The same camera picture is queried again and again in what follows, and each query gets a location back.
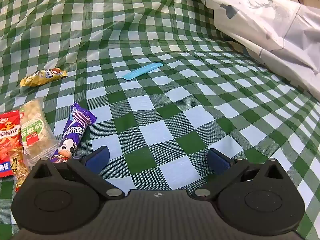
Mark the white printed cloth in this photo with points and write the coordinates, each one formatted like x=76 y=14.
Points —
x=262 y=12

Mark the small red-yellow peanut packet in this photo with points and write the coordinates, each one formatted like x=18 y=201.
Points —
x=20 y=167

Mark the purple cow-print candy packet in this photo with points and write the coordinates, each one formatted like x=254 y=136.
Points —
x=72 y=135

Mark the red spicy snack packet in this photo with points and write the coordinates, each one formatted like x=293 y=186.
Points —
x=8 y=140

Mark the yellow snack packet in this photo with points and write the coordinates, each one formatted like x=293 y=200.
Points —
x=42 y=77

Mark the clear green-label snack packet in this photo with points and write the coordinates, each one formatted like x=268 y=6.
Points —
x=35 y=130

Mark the light blue stick packet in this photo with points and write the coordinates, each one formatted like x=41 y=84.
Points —
x=142 y=71

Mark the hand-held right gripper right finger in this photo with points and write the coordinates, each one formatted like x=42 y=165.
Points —
x=217 y=160

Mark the green checkered sofa cover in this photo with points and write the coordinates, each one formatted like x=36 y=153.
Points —
x=175 y=105

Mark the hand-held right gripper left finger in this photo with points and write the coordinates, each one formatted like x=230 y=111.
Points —
x=97 y=158

